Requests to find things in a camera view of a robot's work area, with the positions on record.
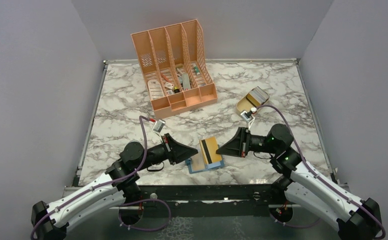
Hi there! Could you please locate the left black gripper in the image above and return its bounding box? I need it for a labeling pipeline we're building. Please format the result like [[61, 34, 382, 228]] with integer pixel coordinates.
[[136, 133, 199, 172]]

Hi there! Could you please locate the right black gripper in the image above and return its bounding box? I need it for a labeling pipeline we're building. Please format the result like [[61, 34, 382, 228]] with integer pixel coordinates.
[[216, 126, 279, 157]]

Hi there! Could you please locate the blue card holder wallet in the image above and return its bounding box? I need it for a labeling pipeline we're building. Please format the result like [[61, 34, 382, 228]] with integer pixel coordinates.
[[185, 154, 224, 174]]

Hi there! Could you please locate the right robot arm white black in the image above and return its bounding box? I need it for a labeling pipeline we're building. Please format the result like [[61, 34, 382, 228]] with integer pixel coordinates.
[[216, 124, 383, 240]]

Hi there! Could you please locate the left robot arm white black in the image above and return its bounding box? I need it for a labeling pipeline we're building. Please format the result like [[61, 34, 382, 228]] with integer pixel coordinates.
[[31, 133, 198, 240]]

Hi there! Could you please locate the beige oval card tray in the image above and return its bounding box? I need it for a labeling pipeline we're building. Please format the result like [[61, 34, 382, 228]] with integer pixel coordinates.
[[236, 95, 254, 115]]

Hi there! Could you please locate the stack of credit cards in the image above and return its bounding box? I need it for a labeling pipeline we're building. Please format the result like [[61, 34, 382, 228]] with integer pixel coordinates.
[[246, 86, 270, 107]]

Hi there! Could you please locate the orange plastic desk organizer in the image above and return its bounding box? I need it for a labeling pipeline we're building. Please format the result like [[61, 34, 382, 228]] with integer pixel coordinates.
[[131, 19, 218, 118]]

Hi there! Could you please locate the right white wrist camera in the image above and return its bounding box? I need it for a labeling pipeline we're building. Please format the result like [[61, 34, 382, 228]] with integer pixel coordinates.
[[240, 107, 257, 130]]

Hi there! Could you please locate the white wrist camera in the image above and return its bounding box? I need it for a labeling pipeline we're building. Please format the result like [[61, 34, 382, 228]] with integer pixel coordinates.
[[152, 119, 166, 134], [240, 107, 257, 130]]

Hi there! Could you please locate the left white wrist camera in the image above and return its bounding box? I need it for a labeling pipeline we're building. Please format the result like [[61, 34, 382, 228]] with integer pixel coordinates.
[[152, 119, 166, 134]]

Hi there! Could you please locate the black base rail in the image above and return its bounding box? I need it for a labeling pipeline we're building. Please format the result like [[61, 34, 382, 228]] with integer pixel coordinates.
[[117, 183, 304, 220]]

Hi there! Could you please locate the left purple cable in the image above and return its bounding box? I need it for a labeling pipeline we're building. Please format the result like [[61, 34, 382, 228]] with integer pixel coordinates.
[[30, 115, 172, 240]]

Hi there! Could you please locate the purple cable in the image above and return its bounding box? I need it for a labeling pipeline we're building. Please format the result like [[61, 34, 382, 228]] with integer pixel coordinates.
[[30, 115, 172, 240], [250, 104, 387, 240]]

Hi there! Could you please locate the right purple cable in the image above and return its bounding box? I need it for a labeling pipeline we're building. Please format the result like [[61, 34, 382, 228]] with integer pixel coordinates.
[[250, 104, 387, 240]]

